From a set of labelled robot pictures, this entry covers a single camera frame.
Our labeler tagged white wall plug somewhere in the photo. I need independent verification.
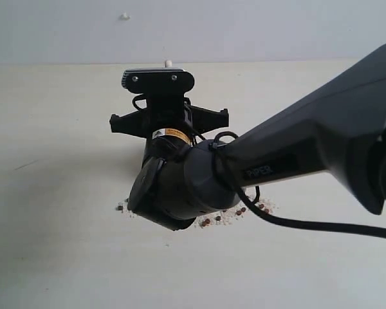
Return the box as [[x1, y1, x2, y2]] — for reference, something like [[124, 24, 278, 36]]
[[120, 12, 131, 21]]

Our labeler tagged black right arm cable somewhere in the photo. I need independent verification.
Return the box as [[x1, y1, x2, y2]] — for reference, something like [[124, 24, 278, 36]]
[[131, 96, 386, 241]]

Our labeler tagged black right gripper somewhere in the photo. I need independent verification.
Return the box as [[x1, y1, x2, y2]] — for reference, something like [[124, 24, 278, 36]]
[[109, 94, 228, 142]]

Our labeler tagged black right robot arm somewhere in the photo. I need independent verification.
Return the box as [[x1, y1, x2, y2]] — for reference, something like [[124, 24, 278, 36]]
[[109, 44, 386, 238]]

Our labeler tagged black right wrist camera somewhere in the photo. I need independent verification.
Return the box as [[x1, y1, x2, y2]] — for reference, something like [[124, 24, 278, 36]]
[[121, 68, 195, 95]]

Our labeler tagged pile of rice and pellets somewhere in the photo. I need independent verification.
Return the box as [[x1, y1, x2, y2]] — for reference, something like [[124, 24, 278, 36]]
[[115, 198, 278, 229]]

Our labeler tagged white paint brush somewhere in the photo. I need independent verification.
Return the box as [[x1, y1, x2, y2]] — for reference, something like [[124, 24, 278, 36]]
[[163, 60, 172, 68]]

